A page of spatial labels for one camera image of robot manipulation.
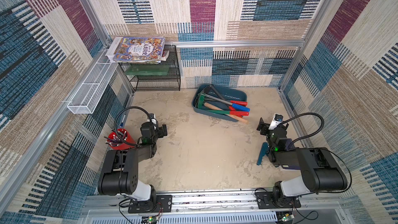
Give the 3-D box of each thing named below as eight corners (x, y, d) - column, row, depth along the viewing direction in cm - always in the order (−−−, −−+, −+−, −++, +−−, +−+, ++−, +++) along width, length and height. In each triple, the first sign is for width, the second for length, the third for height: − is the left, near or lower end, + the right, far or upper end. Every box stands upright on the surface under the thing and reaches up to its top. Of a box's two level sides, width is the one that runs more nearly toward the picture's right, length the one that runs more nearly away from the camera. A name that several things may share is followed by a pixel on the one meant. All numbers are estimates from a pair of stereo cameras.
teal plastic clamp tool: (254, 163, 87) (255, 162, 86) (262, 142, 95) (263, 141, 94) (260, 166, 86) (261, 165, 85) (268, 145, 94) (269, 143, 93)
